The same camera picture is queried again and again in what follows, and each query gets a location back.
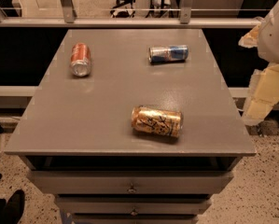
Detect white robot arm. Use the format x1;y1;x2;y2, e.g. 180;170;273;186
239;0;279;126

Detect gold yellow drink can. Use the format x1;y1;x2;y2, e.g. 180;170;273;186
131;106;184;138

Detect blue silver energy can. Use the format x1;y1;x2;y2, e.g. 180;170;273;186
148;45;188;63

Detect red orange soda can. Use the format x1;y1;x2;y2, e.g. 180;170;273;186
70;43;91;77

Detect grey drawer cabinet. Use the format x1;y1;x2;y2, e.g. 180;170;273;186
4;28;258;224

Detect top grey drawer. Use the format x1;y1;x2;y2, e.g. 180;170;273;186
29;171;233;194

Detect grey drawer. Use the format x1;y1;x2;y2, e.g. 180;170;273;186
29;171;233;194
73;215;198;224
56;196;211;215

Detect black office chair base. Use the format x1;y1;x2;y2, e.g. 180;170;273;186
110;0;135;18

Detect middle grey drawer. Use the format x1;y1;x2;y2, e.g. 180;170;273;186
56;196;211;215

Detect bottom grey drawer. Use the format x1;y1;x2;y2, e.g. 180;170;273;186
73;215;198;224

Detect metal glass railing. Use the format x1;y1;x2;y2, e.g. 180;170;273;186
0;0;269;28

